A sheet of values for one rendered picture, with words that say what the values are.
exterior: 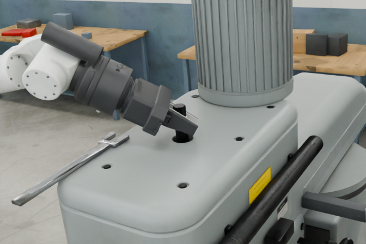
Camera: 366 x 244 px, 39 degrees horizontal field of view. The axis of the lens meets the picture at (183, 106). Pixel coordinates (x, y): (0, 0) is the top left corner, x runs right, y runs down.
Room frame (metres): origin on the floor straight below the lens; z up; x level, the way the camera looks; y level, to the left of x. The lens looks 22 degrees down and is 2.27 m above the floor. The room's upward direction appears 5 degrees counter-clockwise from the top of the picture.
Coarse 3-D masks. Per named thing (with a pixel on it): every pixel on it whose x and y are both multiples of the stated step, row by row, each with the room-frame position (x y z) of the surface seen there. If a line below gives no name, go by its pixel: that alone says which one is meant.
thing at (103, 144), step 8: (112, 136) 0.84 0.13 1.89; (128, 136) 0.83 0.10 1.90; (104, 144) 0.80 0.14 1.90; (112, 144) 0.80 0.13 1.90; (120, 144) 0.81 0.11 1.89; (88, 152) 0.78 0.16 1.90; (96, 152) 0.77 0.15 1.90; (80, 160) 0.75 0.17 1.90; (88, 160) 0.75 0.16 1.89; (64, 168) 0.73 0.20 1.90; (72, 168) 0.73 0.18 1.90; (48, 176) 0.70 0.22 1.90; (56, 176) 0.70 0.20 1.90; (64, 176) 0.71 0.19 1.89; (40, 184) 0.68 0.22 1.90; (48, 184) 0.68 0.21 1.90; (24, 192) 0.66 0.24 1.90; (32, 192) 0.66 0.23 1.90; (40, 192) 0.67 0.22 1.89; (16, 200) 0.64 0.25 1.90; (24, 200) 0.64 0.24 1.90
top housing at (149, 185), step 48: (192, 96) 1.02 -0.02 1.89; (144, 144) 0.80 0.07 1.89; (192, 144) 0.78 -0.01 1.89; (240, 144) 0.77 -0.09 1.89; (288, 144) 0.87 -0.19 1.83; (96, 192) 0.66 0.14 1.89; (144, 192) 0.64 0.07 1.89; (192, 192) 0.63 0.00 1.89; (240, 192) 0.71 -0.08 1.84; (96, 240) 0.64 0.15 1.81; (144, 240) 0.59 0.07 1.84; (192, 240) 0.59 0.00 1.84
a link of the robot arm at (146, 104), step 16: (112, 64) 0.81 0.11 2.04; (112, 80) 0.79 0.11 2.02; (128, 80) 0.79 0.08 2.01; (144, 80) 0.85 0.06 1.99; (96, 96) 0.78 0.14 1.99; (112, 96) 0.78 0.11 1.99; (128, 96) 0.79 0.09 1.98; (144, 96) 0.78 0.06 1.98; (160, 96) 0.81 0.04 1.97; (112, 112) 0.79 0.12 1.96; (128, 112) 0.78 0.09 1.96; (144, 112) 0.77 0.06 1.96; (160, 112) 0.76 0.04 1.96; (144, 128) 0.76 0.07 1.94
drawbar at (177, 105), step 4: (176, 104) 0.82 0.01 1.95; (180, 104) 0.82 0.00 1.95; (176, 108) 0.80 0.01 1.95; (180, 108) 0.80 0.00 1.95; (184, 108) 0.81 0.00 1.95; (180, 112) 0.80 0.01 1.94; (184, 112) 0.81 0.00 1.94; (176, 132) 0.81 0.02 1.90; (180, 132) 0.80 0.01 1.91; (176, 136) 0.81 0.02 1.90; (180, 136) 0.80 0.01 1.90; (184, 136) 0.80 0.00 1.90; (176, 140) 0.81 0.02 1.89; (180, 140) 0.80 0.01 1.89; (184, 140) 0.80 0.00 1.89; (188, 140) 0.81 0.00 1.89
